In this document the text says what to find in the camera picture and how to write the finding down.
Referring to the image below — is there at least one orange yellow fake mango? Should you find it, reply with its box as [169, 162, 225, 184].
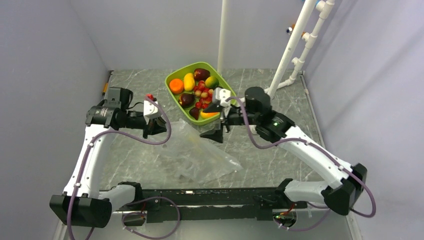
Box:
[200, 111, 221, 120]

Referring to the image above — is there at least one dark red apple back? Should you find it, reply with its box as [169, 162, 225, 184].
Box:
[193, 68, 211, 82]

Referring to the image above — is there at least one small dark red fig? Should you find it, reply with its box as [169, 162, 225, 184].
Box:
[189, 107, 200, 121]

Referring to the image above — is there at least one dark red apple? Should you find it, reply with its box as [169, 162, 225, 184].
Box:
[193, 68, 211, 82]
[178, 93, 196, 109]

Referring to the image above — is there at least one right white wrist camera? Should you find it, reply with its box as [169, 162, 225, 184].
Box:
[211, 87, 232, 108]

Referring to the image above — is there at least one dark red apple front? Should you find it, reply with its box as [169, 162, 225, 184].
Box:
[178, 93, 196, 109]

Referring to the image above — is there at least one green plastic tray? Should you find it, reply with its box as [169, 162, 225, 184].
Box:
[165, 61, 236, 126]

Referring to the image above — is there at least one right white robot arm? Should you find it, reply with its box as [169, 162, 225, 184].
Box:
[200, 86, 376, 218]

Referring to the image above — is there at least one red grape bunch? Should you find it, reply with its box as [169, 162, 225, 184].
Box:
[193, 80, 215, 109]

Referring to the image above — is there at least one white pvc pipe frame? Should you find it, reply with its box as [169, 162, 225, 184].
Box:
[217, 0, 335, 97]

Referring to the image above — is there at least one green yellow fake mango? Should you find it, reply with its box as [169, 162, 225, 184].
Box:
[205, 76, 219, 89]

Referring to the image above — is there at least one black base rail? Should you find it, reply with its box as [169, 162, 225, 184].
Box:
[119, 187, 307, 223]

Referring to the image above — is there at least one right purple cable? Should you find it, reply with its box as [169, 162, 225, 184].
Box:
[225, 96, 378, 232]

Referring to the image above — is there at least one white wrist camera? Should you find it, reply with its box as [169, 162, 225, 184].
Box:
[143, 99, 162, 122]
[211, 87, 232, 108]

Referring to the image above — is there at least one orange handled tool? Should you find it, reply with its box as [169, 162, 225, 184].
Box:
[101, 82, 109, 96]

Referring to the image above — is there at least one orange hook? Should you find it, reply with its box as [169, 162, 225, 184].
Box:
[286, 23, 306, 37]

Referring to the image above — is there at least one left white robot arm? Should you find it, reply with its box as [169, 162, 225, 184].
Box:
[49, 87, 171, 228]

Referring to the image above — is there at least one clear plastic bag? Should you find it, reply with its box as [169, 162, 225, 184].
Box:
[153, 118, 243, 184]

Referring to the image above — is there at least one orange fake fruit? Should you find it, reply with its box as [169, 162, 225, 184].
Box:
[168, 78, 185, 95]

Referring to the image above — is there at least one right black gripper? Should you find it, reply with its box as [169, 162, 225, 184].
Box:
[200, 101, 260, 143]

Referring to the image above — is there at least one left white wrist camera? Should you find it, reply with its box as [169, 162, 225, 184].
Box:
[143, 99, 162, 122]

